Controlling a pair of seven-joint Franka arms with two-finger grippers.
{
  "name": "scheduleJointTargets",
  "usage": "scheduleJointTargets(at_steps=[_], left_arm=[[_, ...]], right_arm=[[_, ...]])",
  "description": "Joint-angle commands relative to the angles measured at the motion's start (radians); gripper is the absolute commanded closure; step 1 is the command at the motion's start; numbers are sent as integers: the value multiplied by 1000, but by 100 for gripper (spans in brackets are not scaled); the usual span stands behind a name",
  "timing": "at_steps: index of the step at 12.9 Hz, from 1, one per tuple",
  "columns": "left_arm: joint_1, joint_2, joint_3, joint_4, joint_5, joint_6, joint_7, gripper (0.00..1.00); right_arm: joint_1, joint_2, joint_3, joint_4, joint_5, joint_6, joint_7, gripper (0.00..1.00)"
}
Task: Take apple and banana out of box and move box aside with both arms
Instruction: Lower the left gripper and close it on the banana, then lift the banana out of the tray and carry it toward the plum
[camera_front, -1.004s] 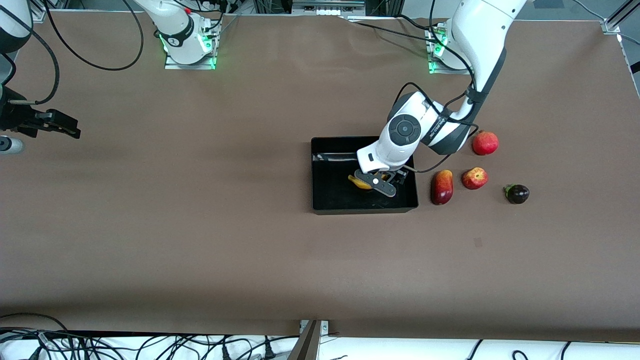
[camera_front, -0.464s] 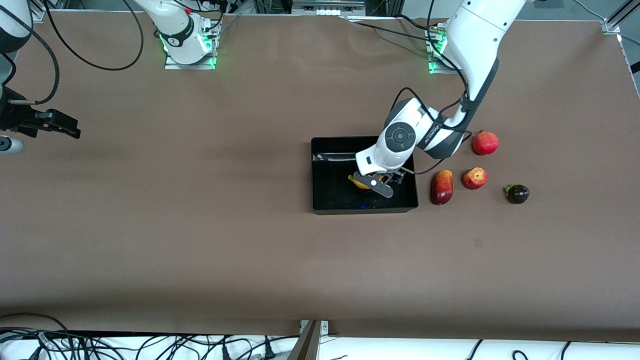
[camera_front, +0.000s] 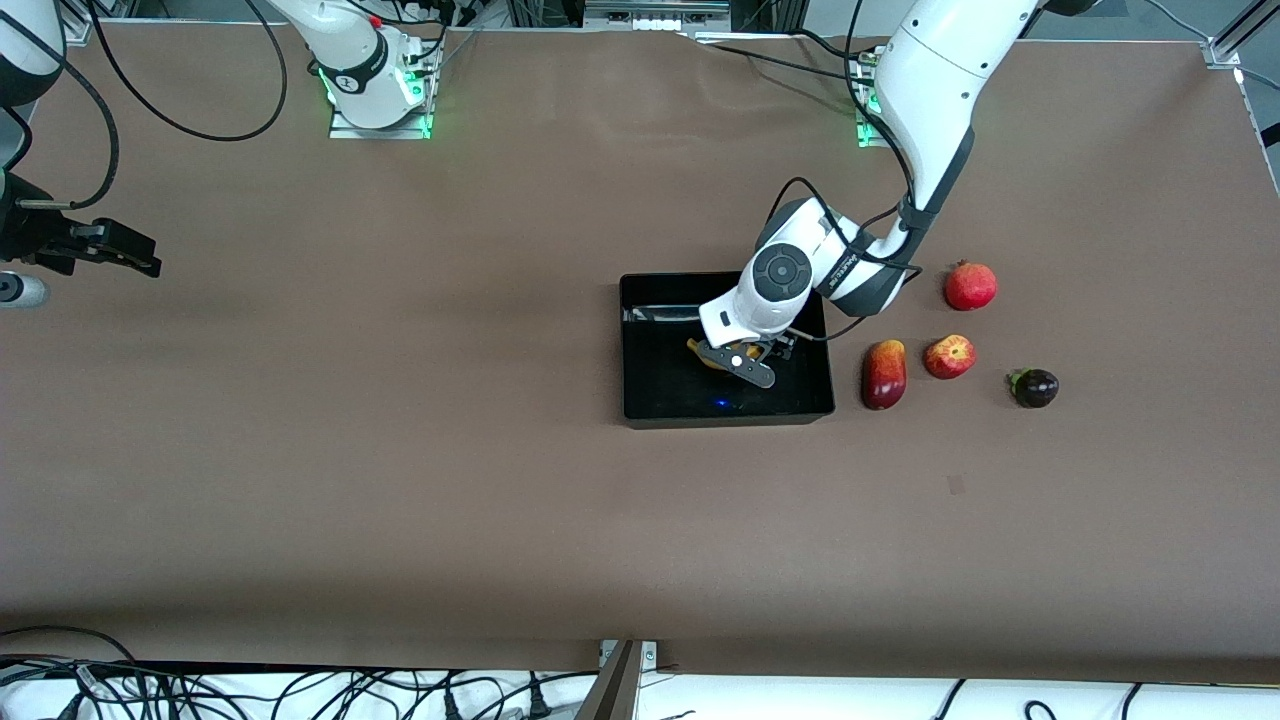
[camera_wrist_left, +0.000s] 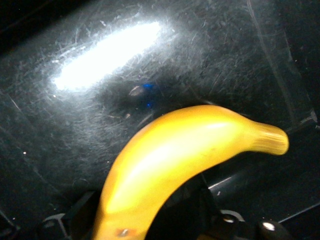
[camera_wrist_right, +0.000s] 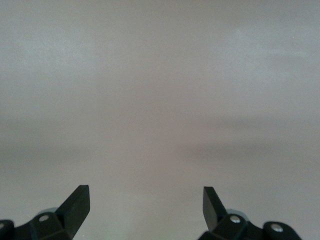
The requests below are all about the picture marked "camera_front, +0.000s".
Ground yellow banana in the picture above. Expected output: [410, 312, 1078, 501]
[686, 338, 761, 373]

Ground black rectangular plastic box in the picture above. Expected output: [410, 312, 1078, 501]
[619, 272, 837, 431]

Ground red yellow apple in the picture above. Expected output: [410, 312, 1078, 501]
[923, 334, 977, 380]

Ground red elongated mango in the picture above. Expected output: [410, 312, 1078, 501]
[861, 339, 908, 411]

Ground red pomegranate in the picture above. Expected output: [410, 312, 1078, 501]
[944, 260, 999, 312]

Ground dark purple eggplant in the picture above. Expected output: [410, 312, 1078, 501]
[1007, 368, 1060, 410]

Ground white power strip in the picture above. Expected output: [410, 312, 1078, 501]
[583, 0, 733, 31]

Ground aluminium profile bar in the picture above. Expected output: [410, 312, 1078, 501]
[578, 640, 641, 720]

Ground paper table cover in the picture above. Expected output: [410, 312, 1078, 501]
[0, 20, 1280, 686]

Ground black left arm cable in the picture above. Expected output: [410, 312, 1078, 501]
[765, 0, 926, 343]

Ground black right arm loop cable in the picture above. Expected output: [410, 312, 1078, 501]
[88, 0, 288, 142]

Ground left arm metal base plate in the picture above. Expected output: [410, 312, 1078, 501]
[853, 48, 893, 150]

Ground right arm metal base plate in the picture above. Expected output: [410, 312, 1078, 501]
[328, 40, 434, 140]

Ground black cable to base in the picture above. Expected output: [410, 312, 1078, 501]
[690, 35, 881, 86]

